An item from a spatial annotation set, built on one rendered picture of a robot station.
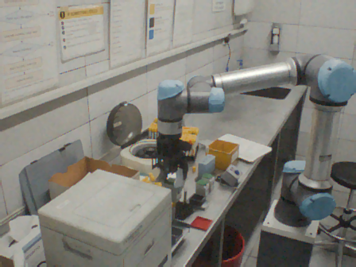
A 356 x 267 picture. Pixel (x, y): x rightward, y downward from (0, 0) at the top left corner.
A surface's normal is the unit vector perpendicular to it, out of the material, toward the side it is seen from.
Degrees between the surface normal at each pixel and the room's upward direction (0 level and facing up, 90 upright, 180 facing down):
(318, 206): 97
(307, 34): 90
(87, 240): 90
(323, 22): 90
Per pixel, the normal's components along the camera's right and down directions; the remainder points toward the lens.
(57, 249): -0.44, 0.33
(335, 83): 0.09, 0.24
